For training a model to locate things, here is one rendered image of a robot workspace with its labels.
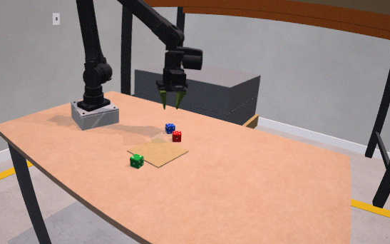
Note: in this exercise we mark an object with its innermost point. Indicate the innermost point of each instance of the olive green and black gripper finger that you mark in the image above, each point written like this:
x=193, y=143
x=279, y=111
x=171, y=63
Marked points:
x=180, y=95
x=163, y=95

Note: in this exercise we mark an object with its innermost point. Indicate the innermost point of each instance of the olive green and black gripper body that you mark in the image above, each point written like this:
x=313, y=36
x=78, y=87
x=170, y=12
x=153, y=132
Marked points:
x=167, y=88

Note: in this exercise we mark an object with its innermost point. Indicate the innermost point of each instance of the red die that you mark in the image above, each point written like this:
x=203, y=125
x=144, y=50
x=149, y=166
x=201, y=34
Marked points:
x=176, y=136

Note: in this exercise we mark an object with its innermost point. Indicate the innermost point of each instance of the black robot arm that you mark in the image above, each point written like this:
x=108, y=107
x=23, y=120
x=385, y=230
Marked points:
x=94, y=75

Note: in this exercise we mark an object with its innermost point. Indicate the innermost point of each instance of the blue die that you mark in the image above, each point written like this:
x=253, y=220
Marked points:
x=169, y=128

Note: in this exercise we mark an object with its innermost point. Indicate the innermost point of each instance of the tan flat mat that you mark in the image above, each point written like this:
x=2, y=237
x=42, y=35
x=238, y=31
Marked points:
x=158, y=152

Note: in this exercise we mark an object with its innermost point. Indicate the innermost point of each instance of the green die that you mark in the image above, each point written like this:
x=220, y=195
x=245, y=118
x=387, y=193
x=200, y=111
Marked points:
x=136, y=161

